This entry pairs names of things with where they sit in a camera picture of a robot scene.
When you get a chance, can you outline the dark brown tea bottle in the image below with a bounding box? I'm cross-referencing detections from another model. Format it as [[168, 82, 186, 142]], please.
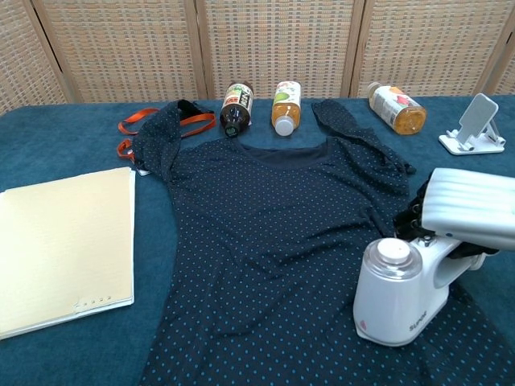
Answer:
[[219, 82, 255, 139]]

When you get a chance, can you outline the white cap yellow tea bottle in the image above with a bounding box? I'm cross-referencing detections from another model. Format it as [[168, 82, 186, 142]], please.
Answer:
[[271, 80, 303, 137]]

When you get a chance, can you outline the silver handheld device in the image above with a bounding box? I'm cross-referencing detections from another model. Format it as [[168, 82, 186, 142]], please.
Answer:
[[352, 232, 488, 347]]

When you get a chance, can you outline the woven wooden folding screen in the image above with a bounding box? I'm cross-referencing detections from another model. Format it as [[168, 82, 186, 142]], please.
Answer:
[[0, 0, 515, 116]]

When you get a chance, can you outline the cream paper folder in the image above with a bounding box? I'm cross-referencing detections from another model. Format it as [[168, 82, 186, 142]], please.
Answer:
[[0, 166, 137, 342]]

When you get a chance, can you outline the white folding phone stand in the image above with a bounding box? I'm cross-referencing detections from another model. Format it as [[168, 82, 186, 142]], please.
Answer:
[[438, 92, 507, 156]]

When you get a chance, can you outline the fruit label amber juice bottle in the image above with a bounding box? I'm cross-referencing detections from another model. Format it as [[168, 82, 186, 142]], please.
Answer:
[[369, 82, 428, 135]]

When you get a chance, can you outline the navy polka dot shirt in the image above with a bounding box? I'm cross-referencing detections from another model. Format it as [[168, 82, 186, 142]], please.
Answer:
[[132, 100, 515, 386]]

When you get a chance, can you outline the orange lanyard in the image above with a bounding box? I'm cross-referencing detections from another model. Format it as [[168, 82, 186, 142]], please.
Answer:
[[116, 108, 216, 160]]

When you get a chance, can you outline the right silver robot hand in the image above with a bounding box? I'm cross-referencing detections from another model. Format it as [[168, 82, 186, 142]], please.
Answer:
[[392, 167, 515, 259]]

